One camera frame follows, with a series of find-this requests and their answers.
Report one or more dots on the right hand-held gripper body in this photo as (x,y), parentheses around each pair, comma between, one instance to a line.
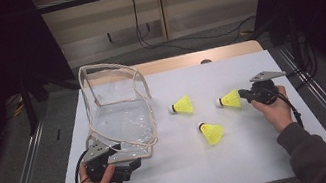
(262,90)

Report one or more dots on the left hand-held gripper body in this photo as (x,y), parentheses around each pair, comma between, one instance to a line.
(97,150)

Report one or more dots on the yellow shuttlecock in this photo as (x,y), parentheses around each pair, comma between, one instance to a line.
(183,105)
(231,99)
(213,133)

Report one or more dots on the clear plastic bag beige trim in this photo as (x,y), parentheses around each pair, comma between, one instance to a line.
(122,122)

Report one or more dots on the person's right hand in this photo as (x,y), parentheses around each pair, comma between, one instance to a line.
(278,115)

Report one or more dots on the small black floor object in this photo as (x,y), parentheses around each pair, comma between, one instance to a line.
(58,134)

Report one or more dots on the wooden table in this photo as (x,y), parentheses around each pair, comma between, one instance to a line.
(195,58)

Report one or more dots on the white table board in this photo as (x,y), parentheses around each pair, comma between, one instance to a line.
(193,181)

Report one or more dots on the black metal stand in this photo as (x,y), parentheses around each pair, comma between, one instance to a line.
(29,108)

